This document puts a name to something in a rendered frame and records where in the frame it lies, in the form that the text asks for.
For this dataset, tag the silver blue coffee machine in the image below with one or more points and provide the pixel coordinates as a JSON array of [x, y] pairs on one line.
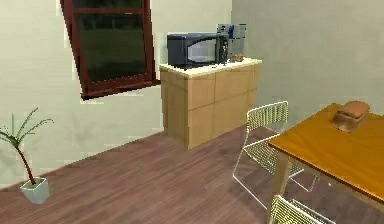
[[238, 36]]

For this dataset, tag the brown bread loaf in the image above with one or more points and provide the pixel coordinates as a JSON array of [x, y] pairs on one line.
[[351, 115]]

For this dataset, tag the light wooden kitchen cabinet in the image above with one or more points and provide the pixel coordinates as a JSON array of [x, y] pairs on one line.
[[210, 100]]

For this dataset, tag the orange wooden dining table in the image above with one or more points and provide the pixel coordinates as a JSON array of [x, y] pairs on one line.
[[333, 146]]

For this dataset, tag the black microwave oven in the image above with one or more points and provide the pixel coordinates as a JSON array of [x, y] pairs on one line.
[[195, 50]]

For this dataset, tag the small brown round food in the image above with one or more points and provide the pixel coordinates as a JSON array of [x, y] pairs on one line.
[[238, 57]]

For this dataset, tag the dark red framed window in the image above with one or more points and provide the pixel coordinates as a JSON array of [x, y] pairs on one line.
[[111, 43]]

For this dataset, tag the green plant in white pot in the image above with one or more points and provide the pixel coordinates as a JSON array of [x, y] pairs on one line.
[[35, 190]]

